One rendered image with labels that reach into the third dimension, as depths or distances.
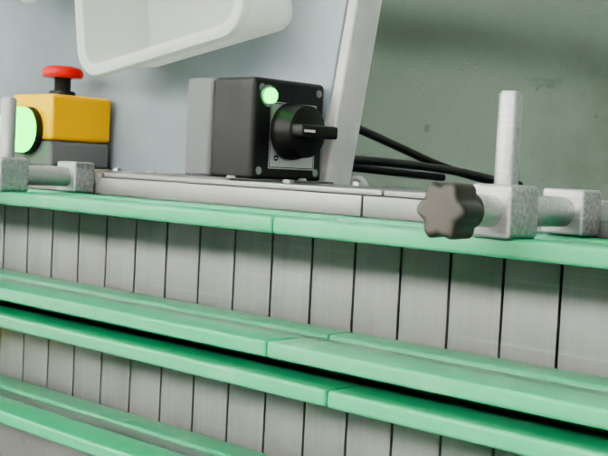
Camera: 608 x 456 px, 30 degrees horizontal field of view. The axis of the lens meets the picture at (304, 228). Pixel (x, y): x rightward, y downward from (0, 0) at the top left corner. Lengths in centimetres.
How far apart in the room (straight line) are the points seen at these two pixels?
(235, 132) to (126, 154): 26
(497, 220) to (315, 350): 15
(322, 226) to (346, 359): 8
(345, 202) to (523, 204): 20
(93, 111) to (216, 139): 25
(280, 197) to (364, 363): 20
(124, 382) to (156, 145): 27
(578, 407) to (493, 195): 11
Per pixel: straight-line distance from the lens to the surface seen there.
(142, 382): 91
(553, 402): 56
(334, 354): 64
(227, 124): 89
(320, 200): 76
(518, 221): 57
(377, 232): 62
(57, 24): 124
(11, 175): 90
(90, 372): 96
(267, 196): 80
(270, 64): 98
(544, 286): 66
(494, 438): 58
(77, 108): 112
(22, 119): 110
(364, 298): 73
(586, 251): 54
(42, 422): 88
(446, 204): 53
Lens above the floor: 144
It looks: 47 degrees down
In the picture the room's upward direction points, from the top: 90 degrees counter-clockwise
